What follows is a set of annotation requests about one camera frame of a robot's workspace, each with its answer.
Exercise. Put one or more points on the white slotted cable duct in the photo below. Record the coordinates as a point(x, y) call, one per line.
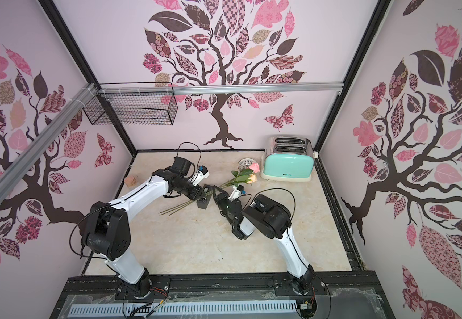
point(209, 309)

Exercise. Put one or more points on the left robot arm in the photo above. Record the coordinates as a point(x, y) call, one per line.
point(106, 229)

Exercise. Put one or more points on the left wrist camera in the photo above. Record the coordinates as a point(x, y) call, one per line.
point(201, 173)

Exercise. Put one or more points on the black tape dispenser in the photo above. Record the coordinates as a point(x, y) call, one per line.
point(204, 200)

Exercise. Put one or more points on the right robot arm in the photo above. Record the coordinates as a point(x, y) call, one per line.
point(274, 221)

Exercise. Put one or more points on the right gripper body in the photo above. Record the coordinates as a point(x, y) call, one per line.
point(223, 199)

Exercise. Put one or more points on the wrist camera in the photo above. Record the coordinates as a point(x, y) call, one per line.
point(201, 173)
point(237, 192)

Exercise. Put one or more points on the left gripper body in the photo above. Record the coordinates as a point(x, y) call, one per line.
point(187, 188)

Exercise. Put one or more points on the mint green toaster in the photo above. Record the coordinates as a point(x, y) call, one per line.
point(288, 159)

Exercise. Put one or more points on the glass jar with cork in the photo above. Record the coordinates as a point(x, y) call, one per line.
point(130, 181)

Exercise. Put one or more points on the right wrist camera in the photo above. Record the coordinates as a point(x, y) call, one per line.
point(237, 192)

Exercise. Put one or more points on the white patterned bowl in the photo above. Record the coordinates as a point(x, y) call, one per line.
point(245, 163)

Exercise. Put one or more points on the black wire basket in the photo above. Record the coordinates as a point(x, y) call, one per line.
point(151, 103)

